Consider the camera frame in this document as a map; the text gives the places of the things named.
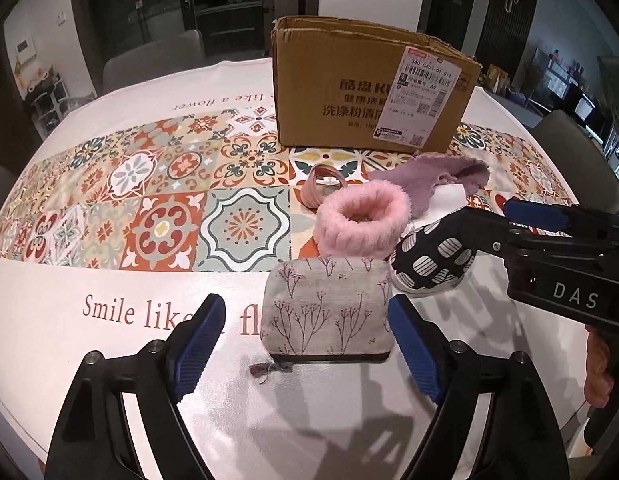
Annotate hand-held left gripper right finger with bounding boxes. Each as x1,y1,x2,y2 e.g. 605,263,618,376
388,294,573,480

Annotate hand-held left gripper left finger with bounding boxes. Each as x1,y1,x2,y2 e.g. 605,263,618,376
44,294,226,480

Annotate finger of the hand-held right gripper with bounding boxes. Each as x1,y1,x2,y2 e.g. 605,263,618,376
503,198,619,244
429,208,619,262

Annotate black white patterned pouch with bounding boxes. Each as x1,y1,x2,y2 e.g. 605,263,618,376
389,215,477,298

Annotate purple fuzzy towel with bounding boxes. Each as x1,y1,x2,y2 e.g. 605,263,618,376
367,154,490,216

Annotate grey floral fabric pouch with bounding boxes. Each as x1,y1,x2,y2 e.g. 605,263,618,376
248,256,394,377

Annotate pink fluffy scrunchie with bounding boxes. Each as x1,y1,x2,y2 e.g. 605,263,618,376
313,186,411,262

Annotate pink ribbed hair band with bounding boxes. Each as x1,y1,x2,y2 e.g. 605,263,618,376
304,164,350,209

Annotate brown cardboard box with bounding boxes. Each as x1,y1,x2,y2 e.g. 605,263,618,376
270,15,483,152

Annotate person's right hand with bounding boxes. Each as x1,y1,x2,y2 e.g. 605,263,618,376
585,324,615,407

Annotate white folded cloth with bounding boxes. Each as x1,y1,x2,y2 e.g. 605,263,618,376
414,185,466,231

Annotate yellow packages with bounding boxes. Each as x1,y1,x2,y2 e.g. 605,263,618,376
487,64,510,95

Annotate white shoe rack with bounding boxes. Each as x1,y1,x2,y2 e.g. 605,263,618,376
27,67,70,136

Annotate beige bag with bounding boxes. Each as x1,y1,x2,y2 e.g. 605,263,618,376
30,67,60,93

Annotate dark glass sliding door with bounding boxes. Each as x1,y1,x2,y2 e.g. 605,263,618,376
84,0,270,96

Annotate dark door with gold handle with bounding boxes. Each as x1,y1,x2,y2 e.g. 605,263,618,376
477,0,540,78

